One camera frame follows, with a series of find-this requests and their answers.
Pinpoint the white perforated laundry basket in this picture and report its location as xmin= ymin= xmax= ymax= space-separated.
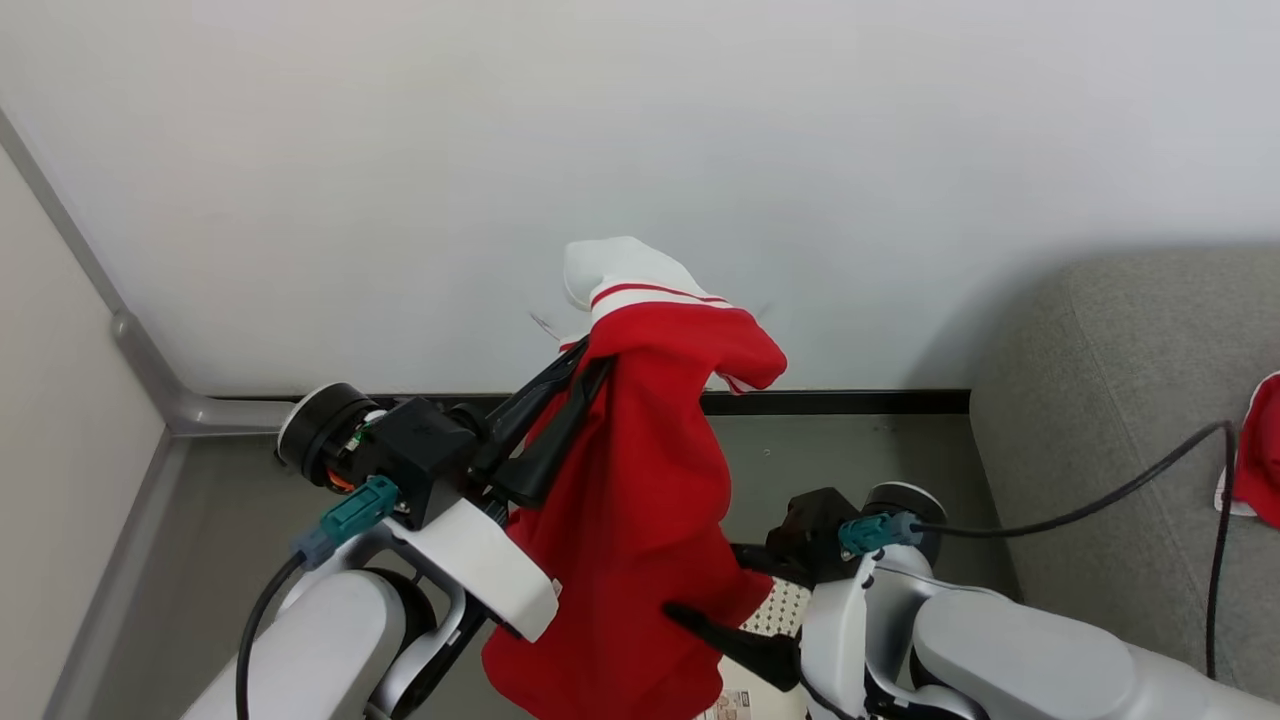
xmin=700 ymin=574 xmax=814 ymax=720

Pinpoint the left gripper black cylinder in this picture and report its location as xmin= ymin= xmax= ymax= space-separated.
xmin=277 ymin=338 xmax=615 ymax=509

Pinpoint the red garment white trim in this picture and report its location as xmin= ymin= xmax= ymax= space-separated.
xmin=1214 ymin=370 xmax=1280 ymax=531

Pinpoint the grey wall trim channel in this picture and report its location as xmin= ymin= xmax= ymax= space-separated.
xmin=0 ymin=105 xmax=301 ymax=720

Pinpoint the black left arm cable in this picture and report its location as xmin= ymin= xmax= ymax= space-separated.
xmin=234 ymin=474 xmax=402 ymax=720

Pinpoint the red garment white striped collar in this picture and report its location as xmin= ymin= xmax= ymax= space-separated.
xmin=480 ymin=236 xmax=789 ymax=720

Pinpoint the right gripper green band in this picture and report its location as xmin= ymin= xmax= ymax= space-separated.
xmin=663 ymin=481 xmax=947 ymax=693

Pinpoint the black baseboard strip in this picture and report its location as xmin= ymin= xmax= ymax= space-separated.
xmin=200 ymin=388 xmax=972 ymax=418

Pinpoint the grey fabric sofa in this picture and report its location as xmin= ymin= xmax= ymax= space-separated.
xmin=967 ymin=250 xmax=1280 ymax=703

